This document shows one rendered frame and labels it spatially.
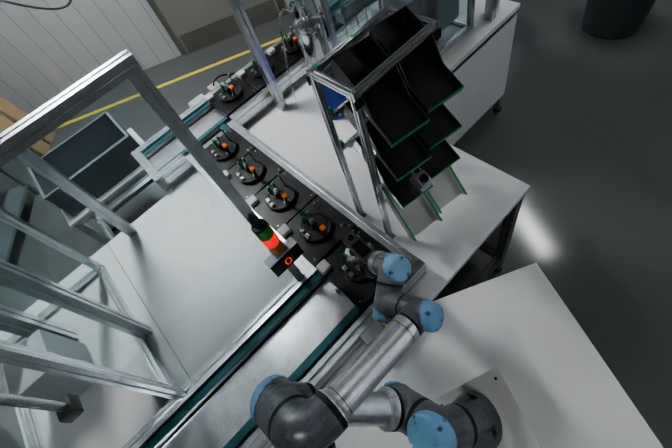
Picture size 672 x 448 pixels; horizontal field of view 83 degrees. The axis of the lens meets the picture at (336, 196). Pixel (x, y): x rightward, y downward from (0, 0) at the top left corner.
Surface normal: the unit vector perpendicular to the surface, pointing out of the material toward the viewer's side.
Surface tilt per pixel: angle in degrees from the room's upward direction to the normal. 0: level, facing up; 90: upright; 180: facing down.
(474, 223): 0
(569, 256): 0
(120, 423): 0
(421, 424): 41
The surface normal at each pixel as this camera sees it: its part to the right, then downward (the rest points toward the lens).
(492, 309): -0.23, -0.55
